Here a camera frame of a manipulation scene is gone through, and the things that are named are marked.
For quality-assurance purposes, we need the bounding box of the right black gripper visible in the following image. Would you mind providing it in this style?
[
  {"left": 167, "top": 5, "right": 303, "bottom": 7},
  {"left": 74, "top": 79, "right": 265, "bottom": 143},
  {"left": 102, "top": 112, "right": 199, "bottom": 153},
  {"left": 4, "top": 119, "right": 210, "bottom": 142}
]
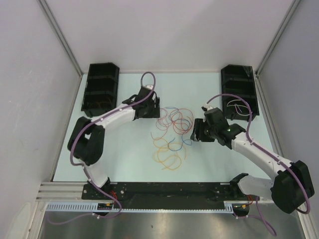
[{"left": 190, "top": 118, "right": 217, "bottom": 142}]

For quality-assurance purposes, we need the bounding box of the pink wire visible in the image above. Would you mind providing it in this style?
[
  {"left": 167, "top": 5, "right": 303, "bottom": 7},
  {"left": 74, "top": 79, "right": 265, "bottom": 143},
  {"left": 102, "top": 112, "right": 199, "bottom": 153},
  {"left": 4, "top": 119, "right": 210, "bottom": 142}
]
[{"left": 151, "top": 108, "right": 180, "bottom": 140}]

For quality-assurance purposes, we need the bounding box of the white wire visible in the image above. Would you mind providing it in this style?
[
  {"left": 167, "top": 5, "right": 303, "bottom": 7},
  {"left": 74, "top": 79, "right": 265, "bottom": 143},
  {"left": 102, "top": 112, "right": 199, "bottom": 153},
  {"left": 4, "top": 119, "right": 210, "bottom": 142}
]
[{"left": 226, "top": 99, "right": 253, "bottom": 117}]

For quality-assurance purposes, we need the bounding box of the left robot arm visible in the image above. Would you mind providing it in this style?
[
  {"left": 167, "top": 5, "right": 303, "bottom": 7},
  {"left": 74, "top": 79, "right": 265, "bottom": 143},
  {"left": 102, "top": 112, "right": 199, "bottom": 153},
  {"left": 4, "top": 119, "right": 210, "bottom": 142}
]
[{"left": 67, "top": 85, "right": 160, "bottom": 199}]

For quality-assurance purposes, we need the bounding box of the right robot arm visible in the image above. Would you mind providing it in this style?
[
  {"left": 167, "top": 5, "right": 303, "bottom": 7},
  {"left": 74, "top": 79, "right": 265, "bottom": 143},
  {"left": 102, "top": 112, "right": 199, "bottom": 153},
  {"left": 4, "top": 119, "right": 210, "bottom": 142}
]
[{"left": 190, "top": 106, "right": 315, "bottom": 214}]

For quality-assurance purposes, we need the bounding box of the left black compartment bin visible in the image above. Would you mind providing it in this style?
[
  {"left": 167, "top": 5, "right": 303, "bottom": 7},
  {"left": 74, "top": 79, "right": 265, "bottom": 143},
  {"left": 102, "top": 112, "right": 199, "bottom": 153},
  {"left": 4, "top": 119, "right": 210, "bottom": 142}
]
[{"left": 81, "top": 63, "right": 120, "bottom": 118}]

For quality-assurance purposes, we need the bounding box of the black compartment bin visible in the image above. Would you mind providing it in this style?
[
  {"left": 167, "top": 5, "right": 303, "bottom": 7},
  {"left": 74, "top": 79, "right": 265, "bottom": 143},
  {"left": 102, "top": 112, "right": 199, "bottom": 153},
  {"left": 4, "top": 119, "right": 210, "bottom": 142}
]
[
  {"left": 81, "top": 63, "right": 120, "bottom": 118},
  {"left": 221, "top": 64, "right": 260, "bottom": 121}
]

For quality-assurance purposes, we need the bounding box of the right black compartment bin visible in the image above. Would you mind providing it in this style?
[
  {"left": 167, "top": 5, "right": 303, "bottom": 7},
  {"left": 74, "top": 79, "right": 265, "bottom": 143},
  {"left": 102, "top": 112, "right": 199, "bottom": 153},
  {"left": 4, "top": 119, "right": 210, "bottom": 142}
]
[{"left": 221, "top": 64, "right": 260, "bottom": 121}]

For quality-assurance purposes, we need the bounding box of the blue wire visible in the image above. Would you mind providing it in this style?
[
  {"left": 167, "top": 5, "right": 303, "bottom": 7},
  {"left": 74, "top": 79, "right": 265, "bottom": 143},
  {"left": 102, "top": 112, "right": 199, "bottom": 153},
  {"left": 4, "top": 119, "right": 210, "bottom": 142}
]
[{"left": 161, "top": 106, "right": 192, "bottom": 152}]

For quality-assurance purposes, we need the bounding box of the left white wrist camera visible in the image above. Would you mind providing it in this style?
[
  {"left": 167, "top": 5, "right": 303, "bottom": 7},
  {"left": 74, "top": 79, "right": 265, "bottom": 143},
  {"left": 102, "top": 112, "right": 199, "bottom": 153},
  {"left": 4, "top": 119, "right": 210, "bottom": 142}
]
[{"left": 143, "top": 85, "right": 153, "bottom": 90}]

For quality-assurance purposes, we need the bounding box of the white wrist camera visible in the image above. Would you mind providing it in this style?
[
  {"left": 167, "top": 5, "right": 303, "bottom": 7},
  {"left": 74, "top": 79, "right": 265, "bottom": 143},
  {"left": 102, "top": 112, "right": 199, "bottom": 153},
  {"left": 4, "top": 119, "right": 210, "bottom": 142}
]
[
  {"left": 143, "top": 85, "right": 153, "bottom": 90},
  {"left": 201, "top": 105, "right": 214, "bottom": 112}
]

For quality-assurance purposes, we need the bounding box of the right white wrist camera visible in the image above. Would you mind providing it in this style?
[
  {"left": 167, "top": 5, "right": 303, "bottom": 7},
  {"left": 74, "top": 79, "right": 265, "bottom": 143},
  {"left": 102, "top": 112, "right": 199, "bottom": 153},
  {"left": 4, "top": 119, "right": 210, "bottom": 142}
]
[{"left": 201, "top": 105, "right": 214, "bottom": 112}]

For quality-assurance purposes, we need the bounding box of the yellow wire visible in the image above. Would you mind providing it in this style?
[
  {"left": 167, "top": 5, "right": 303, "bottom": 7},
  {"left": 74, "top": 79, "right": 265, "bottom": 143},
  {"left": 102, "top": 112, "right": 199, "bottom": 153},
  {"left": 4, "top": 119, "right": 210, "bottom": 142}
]
[{"left": 153, "top": 138, "right": 187, "bottom": 171}]

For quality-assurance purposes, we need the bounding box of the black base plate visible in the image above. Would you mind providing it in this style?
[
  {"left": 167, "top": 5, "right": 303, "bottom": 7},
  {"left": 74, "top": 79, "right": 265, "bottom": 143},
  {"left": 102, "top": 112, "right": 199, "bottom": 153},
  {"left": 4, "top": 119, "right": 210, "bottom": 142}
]
[{"left": 81, "top": 181, "right": 260, "bottom": 210}]

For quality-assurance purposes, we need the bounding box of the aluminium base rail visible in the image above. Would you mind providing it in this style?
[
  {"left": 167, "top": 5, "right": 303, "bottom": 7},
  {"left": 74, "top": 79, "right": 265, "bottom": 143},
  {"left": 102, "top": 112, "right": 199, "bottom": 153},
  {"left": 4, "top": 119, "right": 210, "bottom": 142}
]
[{"left": 35, "top": 182, "right": 306, "bottom": 203}]

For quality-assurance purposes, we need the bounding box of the grey slotted cable duct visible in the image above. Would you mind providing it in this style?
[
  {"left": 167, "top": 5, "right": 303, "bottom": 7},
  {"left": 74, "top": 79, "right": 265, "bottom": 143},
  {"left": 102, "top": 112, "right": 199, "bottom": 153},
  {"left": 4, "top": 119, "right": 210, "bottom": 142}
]
[{"left": 46, "top": 202, "right": 233, "bottom": 214}]

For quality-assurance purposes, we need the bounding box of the right aluminium frame post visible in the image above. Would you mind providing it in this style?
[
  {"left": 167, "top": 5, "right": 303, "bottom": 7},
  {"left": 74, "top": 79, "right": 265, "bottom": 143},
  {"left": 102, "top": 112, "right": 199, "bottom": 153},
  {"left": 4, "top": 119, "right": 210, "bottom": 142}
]
[{"left": 255, "top": 0, "right": 302, "bottom": 76}]

